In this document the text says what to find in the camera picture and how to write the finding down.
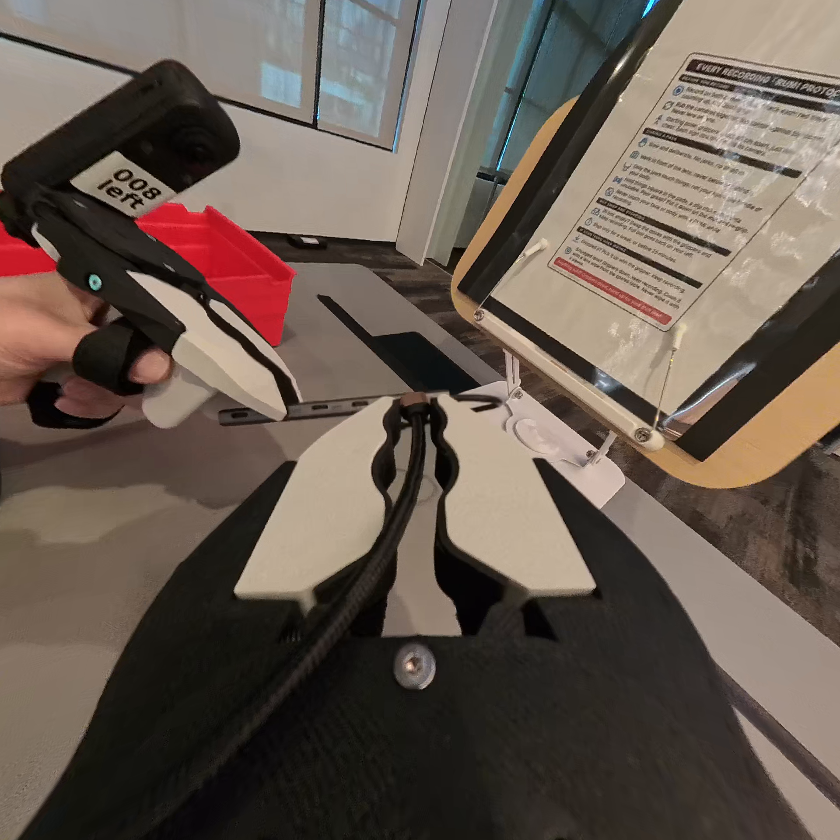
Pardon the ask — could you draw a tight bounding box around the red plastic bin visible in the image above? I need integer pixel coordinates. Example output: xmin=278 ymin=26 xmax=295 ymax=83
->
xmin=0 ymin=202 xmax=296 ymax=347

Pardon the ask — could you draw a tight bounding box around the glass window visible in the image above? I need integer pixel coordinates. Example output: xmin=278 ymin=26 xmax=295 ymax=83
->
xmin=223 ymin=0 xmax=422 ymax=153

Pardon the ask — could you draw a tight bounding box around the clear acrylic sheet holder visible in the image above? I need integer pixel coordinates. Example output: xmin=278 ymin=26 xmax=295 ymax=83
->
xmin=472 ymin=0 xmax=840 ymax=454

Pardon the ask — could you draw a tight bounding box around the person's left hand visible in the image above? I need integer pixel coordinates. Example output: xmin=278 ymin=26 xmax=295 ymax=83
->
xmin=0 ymin=271 xmax=175 ymax=419

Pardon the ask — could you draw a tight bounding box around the printed instruction sheet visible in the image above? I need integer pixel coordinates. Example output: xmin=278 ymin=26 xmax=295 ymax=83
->
xmin=547 ymin=52 xmax=840 ymax=329

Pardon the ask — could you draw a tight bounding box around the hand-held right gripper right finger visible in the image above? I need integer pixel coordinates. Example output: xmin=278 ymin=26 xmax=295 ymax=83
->
xmin=428 ymin=392 xmax=598 ymax=611

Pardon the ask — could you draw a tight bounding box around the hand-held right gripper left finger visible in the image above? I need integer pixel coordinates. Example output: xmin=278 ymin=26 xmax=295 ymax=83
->
xmin=233 ymin=395 xmax=404 ymax=618

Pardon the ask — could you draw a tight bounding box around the wooden board with black border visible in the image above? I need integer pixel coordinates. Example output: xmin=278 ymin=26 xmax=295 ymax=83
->
xmin=450 ymin=0 xmax=840 ymax=490

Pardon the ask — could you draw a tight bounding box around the black braided usb-c cable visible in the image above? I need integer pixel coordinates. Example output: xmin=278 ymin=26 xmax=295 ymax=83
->
xmin=151 ymin=391 xmax=434 ymax=840

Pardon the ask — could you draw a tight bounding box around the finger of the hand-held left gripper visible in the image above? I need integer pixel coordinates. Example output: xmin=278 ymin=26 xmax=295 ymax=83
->
xmin=128 ymin=268 xmax=304 ymax=404
xmin=174 ymin=320 xmax=290 ymax=422

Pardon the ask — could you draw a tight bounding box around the white metal stand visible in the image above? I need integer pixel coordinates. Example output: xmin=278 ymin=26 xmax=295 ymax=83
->
xmin=459 ymin=348 xmax=627 ymax=510

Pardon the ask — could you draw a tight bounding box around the grey usb hub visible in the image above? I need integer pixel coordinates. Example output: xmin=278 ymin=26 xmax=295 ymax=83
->
xmin=218 ymin=395 xmax=404 ymax=427

